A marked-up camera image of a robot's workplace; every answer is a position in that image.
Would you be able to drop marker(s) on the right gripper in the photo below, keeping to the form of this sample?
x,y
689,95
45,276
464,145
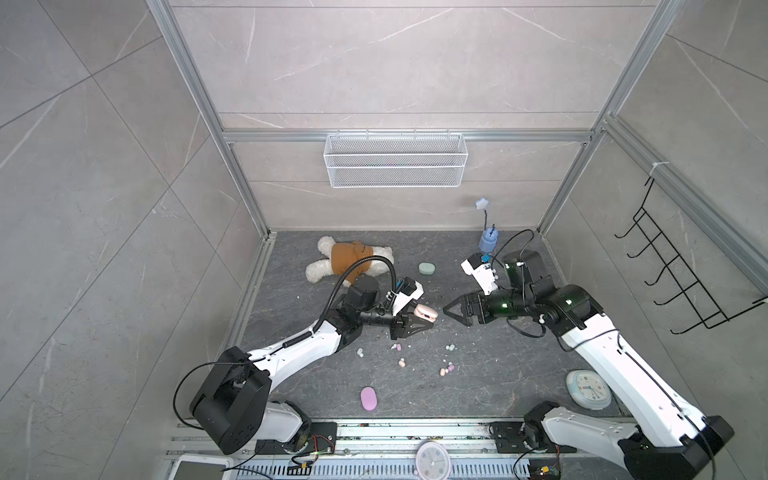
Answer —
x,y
464,319

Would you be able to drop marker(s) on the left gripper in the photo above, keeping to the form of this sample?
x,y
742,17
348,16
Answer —
x,y
404,324

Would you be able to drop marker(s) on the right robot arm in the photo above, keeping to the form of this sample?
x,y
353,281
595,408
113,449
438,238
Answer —
x,y
666,438

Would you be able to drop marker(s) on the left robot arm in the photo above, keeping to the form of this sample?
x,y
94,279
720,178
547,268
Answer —
x,y
233,404

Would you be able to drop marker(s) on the mint green charging case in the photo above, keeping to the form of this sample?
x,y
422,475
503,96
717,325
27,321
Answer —
x,y
426,268

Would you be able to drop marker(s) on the white plush dog brown shirt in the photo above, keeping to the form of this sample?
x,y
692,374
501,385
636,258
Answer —
x,y
338,257

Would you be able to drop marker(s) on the white tablet device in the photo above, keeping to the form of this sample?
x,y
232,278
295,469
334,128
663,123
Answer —
x,y
202,467

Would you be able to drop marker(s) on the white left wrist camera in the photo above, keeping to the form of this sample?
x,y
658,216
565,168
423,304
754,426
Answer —
x,y
406,291

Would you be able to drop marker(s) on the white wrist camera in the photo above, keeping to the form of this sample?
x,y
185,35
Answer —
x,y
406,291
476,267

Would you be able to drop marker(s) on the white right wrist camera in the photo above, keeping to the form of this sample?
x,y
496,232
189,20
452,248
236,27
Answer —
x,y
476,267

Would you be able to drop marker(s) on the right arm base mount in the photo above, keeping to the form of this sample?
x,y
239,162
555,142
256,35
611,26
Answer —
x,y
512,437

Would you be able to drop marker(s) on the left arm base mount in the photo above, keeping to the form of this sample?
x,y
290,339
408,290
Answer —
x,y
319,435

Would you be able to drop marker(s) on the white wire wall basket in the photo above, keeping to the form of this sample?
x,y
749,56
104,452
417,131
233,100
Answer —
x,y
390,160

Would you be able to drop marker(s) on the black wall hook rack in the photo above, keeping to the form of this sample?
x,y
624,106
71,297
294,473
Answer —
x,y
677,272

